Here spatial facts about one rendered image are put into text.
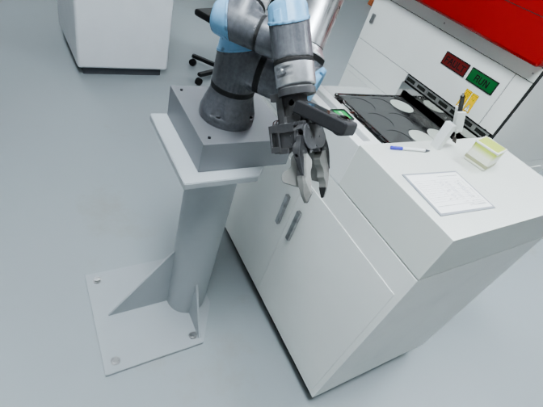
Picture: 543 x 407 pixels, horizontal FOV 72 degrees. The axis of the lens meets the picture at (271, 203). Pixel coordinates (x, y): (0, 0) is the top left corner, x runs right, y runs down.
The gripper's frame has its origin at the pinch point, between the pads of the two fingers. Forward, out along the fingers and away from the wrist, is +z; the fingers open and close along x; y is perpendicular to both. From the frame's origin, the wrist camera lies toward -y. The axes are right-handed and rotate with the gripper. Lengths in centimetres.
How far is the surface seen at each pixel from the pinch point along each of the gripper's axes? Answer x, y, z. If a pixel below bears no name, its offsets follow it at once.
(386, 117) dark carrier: -75, 15, -16
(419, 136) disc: -77, 4, -7
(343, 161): -36.2, 13.2, -3.5
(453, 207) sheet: -34.8, -15.7, 9.8
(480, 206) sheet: -43.4, -19.9, 11.1
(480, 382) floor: -115, -4, 108
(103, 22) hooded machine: -83, 207, -107
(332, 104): -47, 20, -21
